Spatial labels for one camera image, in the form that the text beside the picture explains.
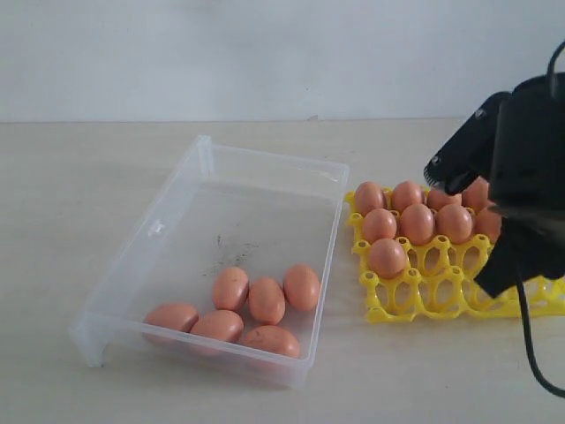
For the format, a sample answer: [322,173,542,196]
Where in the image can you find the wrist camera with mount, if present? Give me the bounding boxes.
[424,91,510,195]

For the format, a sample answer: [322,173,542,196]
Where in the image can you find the black cable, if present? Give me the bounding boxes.
[515,42,565,397]

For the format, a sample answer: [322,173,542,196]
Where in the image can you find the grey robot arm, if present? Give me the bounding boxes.
[475,76,564,298]

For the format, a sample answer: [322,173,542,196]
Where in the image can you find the brown egg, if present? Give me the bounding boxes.
[248,276,286,325]
[366,238,407,279]
[390,180,425,213]
[462,177,490,215]
[399,203,435,246]
[283,263,320,312]
[426,189,462,211]
[143,302,200,333]
[212,267,249,312]
[475,208,501,244]
[190,309,245,343]
[436,204,473,245]
[354,181,387,216]
[362,208,397,244]
[241,325,301,359]

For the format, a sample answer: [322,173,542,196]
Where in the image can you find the clear plastic bin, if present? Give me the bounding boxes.
[71,135,349,387]

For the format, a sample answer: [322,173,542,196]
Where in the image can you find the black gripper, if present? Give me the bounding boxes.
[475,207,564,299]

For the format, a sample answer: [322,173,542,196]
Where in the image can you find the yellow plastic egg tray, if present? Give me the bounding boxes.
[345,187,565,323]

